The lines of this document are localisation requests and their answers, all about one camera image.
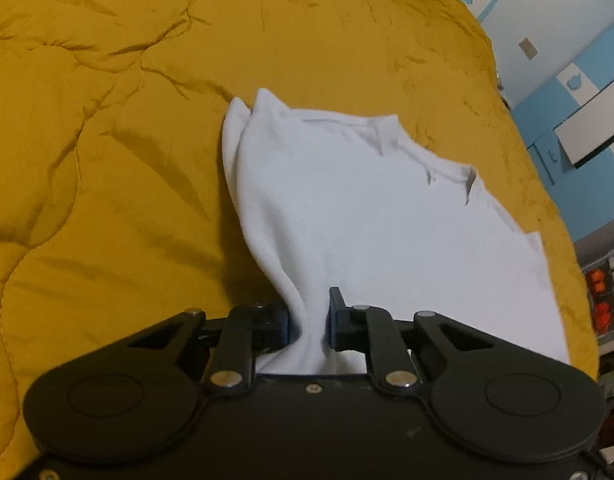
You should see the yellow quilted blanket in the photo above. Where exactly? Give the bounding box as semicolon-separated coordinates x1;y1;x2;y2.
0;0;604;480

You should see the white printed sweatshirt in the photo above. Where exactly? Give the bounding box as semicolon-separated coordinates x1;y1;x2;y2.
222;87;572;377

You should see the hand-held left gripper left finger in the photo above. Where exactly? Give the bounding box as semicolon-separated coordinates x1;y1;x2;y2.
120;302;291;394

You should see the cluttered storage rack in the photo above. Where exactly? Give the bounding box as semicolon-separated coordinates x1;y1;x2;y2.
574;237;614;361

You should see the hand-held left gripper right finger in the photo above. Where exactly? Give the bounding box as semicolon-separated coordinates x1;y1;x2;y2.
328;286;488;396

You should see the white wardrobe door panel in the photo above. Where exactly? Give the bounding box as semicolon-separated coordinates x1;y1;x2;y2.
553;87;614;170

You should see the blue and white wardrobe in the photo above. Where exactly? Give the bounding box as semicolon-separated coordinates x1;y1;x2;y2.
512;52;614;244

